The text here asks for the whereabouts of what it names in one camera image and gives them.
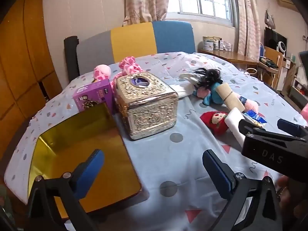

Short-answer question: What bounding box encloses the black monitor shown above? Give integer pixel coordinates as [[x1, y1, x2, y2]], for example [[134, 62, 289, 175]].
[[264, 26, 288, 51]]

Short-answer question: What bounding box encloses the gold tin box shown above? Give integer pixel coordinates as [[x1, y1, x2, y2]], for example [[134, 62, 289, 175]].
[[28, 103, 142, 214]]

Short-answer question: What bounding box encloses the beige rolled towel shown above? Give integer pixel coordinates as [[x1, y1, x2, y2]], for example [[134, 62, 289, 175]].
[[215, 82, 246, 112]]

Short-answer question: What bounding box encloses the white towel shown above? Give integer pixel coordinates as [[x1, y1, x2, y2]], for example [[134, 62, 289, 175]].
[[224, 107, 248, 148]]

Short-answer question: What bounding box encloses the row of tin cans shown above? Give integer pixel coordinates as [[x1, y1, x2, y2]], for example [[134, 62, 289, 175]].
[[203, 36, 233, 52]]

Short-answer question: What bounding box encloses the pink dishcloth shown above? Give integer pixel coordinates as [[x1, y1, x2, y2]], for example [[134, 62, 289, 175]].
[[238, 96, 259, 113]]

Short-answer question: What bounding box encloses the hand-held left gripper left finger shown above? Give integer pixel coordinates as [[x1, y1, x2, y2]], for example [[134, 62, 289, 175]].
[[26, 149, 105, 231]]

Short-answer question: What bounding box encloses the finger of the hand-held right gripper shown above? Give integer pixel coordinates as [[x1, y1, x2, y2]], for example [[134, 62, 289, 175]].
[[277, 118, 308, 139], [238, 119, 273, 138]]

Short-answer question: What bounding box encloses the embossed metallic tissue box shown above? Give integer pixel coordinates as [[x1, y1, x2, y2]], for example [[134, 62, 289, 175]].
[[115, 72, 179, 140]]

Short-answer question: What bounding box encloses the blue packet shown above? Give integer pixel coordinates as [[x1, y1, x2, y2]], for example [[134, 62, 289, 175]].
[[242, 110, 268, 128]]

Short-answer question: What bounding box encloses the pink spotted giraffe plush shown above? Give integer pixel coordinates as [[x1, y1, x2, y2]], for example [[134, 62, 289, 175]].
[[93, 56, 146, 82]]

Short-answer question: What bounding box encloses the air conditioner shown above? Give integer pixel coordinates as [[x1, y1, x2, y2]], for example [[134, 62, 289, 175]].
[[277, 0, 299, 12]]

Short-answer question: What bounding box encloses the patterned curtain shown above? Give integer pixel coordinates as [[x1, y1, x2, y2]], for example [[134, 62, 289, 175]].
[[123, 0, 171, 27], [237, 0, 261, 62]]

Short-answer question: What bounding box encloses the wooden side shelf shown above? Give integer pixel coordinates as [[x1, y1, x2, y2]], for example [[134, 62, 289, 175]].
[[259, 47, 296, 89]]

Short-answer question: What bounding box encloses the red doll plush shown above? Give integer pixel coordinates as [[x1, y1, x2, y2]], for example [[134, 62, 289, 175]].
[[200, 111, 228, 137]]

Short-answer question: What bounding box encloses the wooden wardrobe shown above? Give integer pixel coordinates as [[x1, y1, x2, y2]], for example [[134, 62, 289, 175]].
[[0, 0, 62, 171]]

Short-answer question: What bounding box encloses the blue donkey plush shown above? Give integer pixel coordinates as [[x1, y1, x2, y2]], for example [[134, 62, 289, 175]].
[[179, 68, 233, 106]]

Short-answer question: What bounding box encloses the wooden desk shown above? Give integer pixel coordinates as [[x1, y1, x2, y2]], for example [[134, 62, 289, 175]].
[[197, 48, 259, 65]]

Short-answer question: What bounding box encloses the person's right hand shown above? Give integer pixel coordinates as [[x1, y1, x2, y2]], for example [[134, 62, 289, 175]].
[[277, 175, 299, 219]]

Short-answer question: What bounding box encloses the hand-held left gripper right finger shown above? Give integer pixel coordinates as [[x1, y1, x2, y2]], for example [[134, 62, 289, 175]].
[[202, 149, 282, 231]]

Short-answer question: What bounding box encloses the grey yellow blue sofa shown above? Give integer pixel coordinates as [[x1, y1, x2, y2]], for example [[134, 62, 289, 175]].
[[64, 20, 196, 82]]

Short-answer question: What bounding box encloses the purple carton box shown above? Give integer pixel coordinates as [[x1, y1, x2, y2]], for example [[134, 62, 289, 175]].
[[73, 79, 115, 116]]

